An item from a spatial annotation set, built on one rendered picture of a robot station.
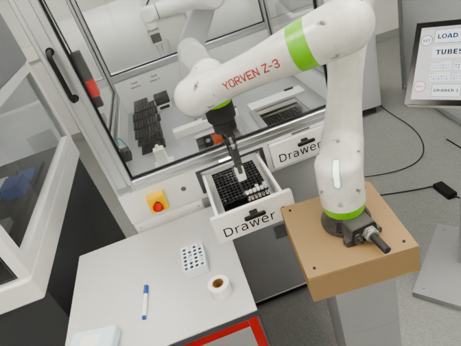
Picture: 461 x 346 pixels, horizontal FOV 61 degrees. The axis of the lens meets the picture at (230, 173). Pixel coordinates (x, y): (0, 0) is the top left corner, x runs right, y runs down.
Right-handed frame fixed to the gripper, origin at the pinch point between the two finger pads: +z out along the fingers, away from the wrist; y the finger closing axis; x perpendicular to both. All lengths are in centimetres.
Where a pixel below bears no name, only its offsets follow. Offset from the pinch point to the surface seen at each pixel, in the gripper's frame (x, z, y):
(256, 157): 10.3, 12.1, -24.2
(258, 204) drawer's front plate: 1.5, 8.3, 11.0
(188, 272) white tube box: -28.5, 21.2, 15.3
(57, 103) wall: -150, 50, -363
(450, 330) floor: 64, 100, 24
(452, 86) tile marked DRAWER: 81, -1, 0
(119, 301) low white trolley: -55, 24, 13
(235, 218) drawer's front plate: -7.2, 10.3, 11.1
